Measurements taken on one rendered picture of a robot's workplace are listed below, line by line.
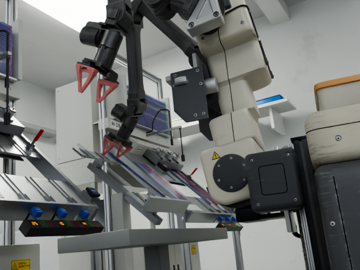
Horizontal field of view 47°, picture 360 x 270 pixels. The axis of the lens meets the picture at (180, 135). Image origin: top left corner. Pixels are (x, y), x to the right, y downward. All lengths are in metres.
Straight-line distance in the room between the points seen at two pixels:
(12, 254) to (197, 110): 0.95
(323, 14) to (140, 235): 4.16
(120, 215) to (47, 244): 3.29
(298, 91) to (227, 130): 3.57
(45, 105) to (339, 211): 5.89
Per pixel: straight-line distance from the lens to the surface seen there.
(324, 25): 4.90
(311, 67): 4.75
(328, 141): 0.95
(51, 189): 1.61
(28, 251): 1.81
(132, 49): 1.77
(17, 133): 1.94
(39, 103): 6.48
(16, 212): 1.39
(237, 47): 1.26
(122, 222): 1.88
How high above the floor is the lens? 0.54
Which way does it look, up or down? 15 degrees up
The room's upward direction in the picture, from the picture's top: 6 degrees counter-clockwise
